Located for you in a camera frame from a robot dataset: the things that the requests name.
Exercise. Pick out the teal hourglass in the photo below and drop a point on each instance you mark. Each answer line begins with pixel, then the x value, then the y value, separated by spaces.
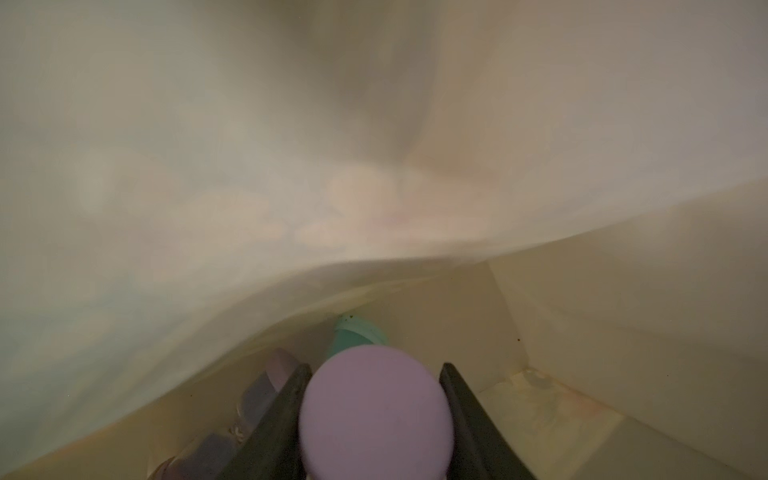
pixel 352 331

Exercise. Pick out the small purple hourglass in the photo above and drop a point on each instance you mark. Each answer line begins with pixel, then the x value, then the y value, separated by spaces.
pixel 199 438

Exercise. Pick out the large purple hourglass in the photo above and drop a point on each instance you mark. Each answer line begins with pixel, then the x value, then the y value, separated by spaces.
pixel 375 412

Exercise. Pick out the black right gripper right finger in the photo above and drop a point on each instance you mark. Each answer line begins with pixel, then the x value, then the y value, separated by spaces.
pixel 480 451

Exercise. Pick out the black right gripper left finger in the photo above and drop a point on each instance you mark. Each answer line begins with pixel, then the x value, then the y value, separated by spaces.
pixel 273 450

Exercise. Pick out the cream floral canvas tote bag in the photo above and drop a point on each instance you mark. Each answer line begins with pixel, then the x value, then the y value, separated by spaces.
pixel 179 176

